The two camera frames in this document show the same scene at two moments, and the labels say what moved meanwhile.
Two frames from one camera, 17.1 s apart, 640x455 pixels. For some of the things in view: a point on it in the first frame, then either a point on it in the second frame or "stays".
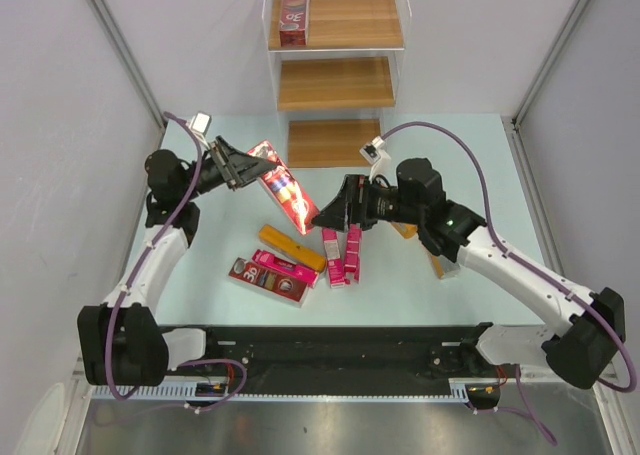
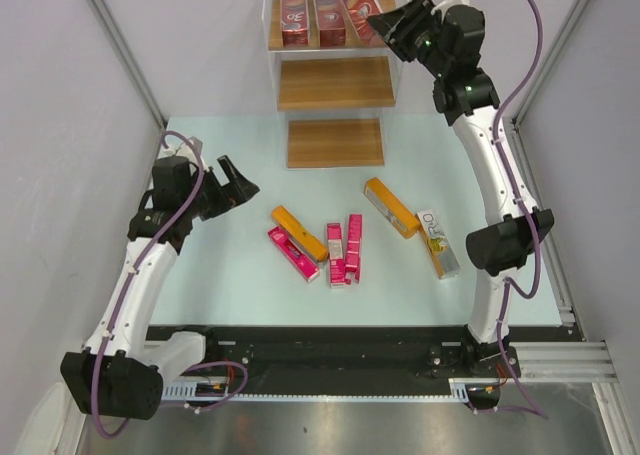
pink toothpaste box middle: x=334 y=257 stays
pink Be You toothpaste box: x=286 y=267 → x=301 y=263
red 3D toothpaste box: x=269 y=282 → x=359 y=4
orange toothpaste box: x=290 y=248 → x=299 y=234
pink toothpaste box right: x=353 y=252 stays
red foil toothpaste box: x=294 y=13 stays
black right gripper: x=350 y=206 → x=397 y=26
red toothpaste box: x=284 y=187 → x=331 y=14
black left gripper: x=235 y=168 → x=236 y=191
